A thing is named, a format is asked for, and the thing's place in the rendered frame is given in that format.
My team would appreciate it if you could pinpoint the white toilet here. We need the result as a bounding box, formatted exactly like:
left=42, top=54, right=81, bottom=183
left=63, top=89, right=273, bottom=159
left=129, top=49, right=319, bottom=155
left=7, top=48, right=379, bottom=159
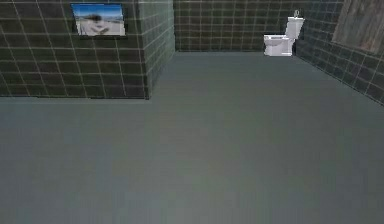
left=263, top=15, right=306, bottom=57

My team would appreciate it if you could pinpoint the grey wooden room door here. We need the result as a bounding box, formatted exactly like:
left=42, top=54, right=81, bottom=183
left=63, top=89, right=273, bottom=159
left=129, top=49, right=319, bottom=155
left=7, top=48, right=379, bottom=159
left=331, top=0, right=384, bottom=56

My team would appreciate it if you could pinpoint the blue framed wall picture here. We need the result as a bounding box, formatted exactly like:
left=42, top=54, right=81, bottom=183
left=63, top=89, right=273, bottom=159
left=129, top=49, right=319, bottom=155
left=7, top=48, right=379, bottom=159
left=70, top=2, right=127, bottom=37

